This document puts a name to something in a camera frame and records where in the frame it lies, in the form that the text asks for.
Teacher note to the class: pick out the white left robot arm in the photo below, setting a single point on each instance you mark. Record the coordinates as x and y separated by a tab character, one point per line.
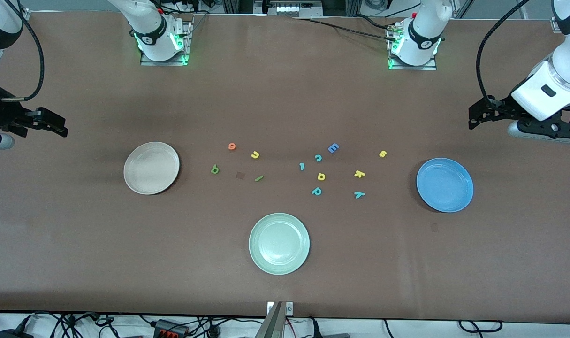
423	28

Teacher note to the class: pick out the pale green plate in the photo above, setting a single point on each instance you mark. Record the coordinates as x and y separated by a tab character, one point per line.
279	243

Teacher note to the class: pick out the yellow foam letter k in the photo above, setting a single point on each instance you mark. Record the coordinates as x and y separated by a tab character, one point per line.
359	174

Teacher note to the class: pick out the beige brown plate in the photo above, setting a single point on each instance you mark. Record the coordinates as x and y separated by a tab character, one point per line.
151	168

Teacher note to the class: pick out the grey metal camera post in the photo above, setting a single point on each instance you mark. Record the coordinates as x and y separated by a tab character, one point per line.
273	324

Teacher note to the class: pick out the green foam letter b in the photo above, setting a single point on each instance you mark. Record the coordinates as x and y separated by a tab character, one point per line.
212	169

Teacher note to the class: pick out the white mounting bracket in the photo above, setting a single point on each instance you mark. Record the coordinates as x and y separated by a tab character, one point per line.
289	308

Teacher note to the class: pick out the blue foam letter E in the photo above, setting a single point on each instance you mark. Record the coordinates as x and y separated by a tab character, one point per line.
333	148

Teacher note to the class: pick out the teal foam letter d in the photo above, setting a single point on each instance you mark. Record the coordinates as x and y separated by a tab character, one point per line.
314	192

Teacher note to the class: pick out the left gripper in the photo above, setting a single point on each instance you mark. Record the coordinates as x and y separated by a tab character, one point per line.
502	107

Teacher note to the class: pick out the teal foam letter y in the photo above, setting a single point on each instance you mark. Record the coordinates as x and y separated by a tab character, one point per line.
359	194

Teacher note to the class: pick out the black power adapter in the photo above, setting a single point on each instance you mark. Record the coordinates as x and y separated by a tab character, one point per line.
12	334

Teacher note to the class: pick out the grey left arm base plate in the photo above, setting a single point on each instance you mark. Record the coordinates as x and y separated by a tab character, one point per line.
425	68

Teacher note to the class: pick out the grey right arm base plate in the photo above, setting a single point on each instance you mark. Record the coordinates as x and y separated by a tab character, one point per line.
165	63

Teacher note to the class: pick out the black power plug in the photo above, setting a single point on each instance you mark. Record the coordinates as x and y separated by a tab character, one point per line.
315	328

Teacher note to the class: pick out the blue plate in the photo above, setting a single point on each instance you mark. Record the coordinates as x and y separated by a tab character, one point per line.
444	185

